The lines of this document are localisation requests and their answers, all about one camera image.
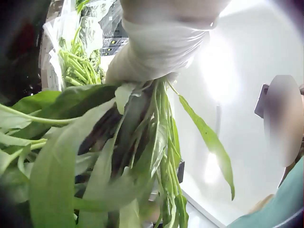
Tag person's left hand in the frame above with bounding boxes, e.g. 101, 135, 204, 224
105, 0, 231, 85

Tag person's left fingers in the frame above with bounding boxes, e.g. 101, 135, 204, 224
105, 19, 210, 85

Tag bunch of green leafy vegetables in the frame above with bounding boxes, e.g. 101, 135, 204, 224
0, 77, 235, 228

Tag pile of green vegetable stems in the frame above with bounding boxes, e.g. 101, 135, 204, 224
57, 26, 105, 87

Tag clear plastic bag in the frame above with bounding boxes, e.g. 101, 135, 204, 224
43, 0, 119, 92

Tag person's body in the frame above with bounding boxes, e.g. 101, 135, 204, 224
226, 157, 304, 228

